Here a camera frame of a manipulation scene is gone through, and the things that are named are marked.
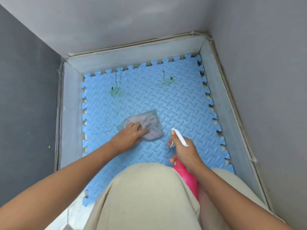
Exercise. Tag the person's right forearm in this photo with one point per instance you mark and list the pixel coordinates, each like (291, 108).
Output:
(230, 201)

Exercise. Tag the person's beige trousers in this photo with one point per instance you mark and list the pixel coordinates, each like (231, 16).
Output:
(148, 196)

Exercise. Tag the person's right thumb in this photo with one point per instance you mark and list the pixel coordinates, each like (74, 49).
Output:
(173, 160)

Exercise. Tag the person's left forearm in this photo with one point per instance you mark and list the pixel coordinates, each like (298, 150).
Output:
(60, 184)

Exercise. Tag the person's right hand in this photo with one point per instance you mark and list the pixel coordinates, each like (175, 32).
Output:
(187, 155)

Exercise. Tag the person's left hand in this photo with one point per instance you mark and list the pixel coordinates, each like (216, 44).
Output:
(126, 140)

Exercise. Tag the grey cleaning cloth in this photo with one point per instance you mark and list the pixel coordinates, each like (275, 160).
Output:
(153, 128)

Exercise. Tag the person's left thumb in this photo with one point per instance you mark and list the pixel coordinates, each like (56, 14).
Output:
(143, 133)

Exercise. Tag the blue foam puzzle mat tile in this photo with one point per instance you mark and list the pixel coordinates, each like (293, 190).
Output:
(103, 110)
(100, 146)
(206, 141)
(182, 98)

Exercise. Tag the pink spray bottle white nozzle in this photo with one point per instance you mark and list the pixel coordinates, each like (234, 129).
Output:
(187, 177)

